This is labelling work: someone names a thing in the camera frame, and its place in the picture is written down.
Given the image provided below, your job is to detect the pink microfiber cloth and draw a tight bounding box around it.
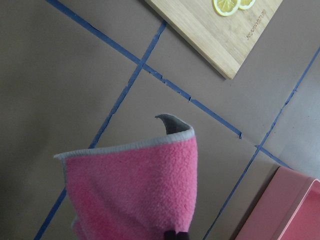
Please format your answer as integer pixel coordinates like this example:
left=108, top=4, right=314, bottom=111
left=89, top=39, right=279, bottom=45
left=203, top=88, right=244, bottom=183
left=55, top=114, right=198, bottom=240

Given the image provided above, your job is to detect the lemon slice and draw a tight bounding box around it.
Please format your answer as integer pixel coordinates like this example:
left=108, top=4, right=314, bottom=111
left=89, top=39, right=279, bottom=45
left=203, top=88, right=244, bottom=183
left=212, top=0, right=241, bottom=17
left=238, top=0, right=256, bottom=11

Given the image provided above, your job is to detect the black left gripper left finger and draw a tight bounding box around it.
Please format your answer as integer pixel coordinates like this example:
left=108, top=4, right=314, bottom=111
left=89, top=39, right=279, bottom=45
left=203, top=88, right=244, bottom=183
left=163, top=230, right=177, bottom=240

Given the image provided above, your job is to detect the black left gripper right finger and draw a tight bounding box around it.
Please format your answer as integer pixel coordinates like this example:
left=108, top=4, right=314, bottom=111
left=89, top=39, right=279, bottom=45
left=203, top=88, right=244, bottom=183
left=176, top=231, right=190, bottom=240

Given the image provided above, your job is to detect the pink plastic bin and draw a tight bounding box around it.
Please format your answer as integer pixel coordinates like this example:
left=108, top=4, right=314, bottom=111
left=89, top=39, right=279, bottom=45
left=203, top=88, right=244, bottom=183
left=236, top=166, right=320, bottom=240

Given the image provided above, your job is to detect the bamboo cutting board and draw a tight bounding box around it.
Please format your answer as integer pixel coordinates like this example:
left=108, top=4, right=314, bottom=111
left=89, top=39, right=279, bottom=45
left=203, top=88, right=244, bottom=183
left=147, top=0, right=282, bottom=79

